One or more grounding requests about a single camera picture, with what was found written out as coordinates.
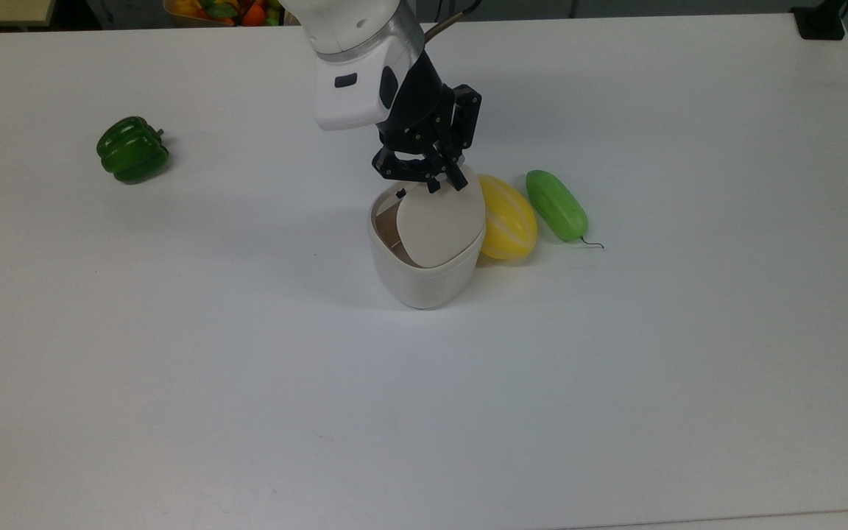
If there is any basket of toy fruits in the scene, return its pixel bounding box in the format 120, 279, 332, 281
163, 0, 285, 28

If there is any beige wooden desk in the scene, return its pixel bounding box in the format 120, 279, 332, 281
0, 0, 57, 29

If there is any white plastic garbage bin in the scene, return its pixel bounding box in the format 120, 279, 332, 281
367, 184, 487, 310

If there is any light green toy cucumber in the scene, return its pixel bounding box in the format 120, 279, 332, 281
526, 169, 605, 250

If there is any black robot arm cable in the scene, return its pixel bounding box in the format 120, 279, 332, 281
423, 0, 482, 43

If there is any beige garbage bin lid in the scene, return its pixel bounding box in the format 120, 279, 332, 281
395, 166, 487, 268

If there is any yellow toy melon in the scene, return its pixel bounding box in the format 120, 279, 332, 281
477, 174, 540, 261

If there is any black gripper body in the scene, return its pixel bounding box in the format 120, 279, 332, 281
376, 50, 456, 154

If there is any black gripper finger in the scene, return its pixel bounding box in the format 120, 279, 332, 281
372, 147, 445, 194
442, 85, 482, 191

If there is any dark green toy bell pepper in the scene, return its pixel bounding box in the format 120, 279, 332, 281
96, 116, 170, 185

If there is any black table clamp mount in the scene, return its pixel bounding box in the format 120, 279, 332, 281
791, 0, 848, 41

